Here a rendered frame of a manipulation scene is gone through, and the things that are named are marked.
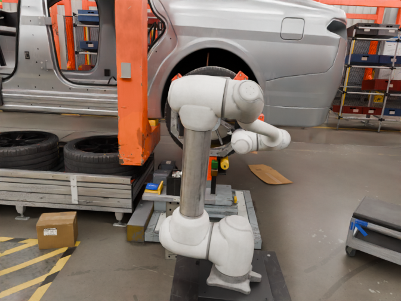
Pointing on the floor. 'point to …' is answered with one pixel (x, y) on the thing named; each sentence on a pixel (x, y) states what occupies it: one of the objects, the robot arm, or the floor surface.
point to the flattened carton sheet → (268, 174)
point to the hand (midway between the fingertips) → (237, 128)
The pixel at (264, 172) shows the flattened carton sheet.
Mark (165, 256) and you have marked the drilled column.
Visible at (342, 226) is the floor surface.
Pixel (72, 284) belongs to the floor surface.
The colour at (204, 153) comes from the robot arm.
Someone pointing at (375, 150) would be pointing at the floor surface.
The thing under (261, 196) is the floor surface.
